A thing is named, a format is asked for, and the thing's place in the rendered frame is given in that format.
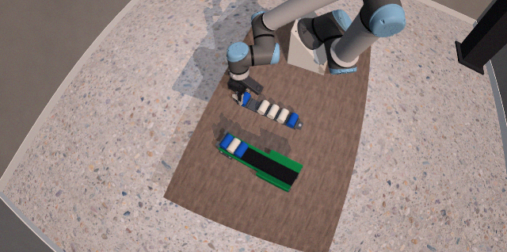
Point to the blue cylinder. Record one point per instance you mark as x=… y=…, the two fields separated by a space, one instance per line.
x=241 y=149
x=226 y=141
x=246 y=97
x=292 y=120

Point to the cream cylinder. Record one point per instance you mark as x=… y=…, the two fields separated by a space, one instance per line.
x=263 y=107
x=282 y=116
x=273 y=111
x=233 y=145

